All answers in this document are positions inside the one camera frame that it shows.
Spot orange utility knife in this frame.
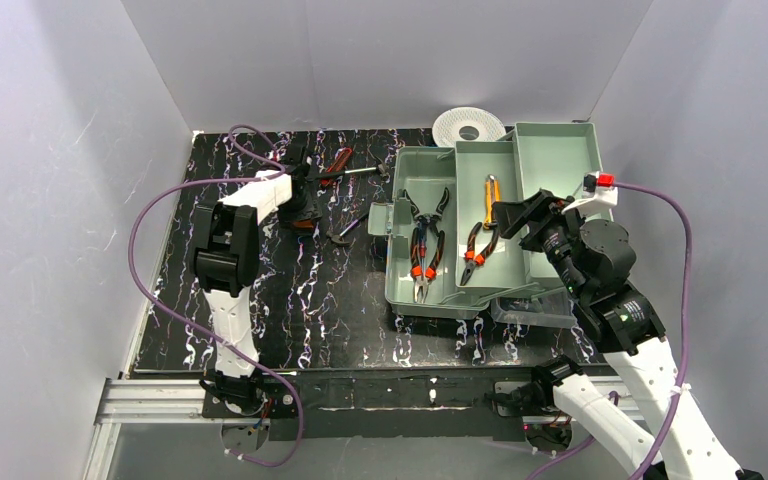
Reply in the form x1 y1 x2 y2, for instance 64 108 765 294
483 174 500 230

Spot orange black needle-nose pliers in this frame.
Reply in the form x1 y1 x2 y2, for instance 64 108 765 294
460 222 500 286

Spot translucent lid green toolbox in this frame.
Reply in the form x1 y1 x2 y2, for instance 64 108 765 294
368 122 602 320

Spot black handle pliers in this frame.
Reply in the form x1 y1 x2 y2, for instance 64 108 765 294
399 186 451 230

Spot orange black cutting pliers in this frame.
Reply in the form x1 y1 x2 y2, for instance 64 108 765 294
410 227 446 303

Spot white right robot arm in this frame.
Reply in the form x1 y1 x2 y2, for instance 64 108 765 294
491 190 762 479

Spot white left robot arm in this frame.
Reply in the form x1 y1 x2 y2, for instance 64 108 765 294
191 149 318 409

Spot white filament spool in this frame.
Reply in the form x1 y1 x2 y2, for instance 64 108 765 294
432 106 507 147

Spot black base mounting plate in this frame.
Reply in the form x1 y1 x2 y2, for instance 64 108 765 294
199 365 555 441

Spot red handle tool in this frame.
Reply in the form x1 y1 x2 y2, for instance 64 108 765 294
319 147 353 189

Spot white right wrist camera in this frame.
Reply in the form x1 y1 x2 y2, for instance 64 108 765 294
562 171 618 218

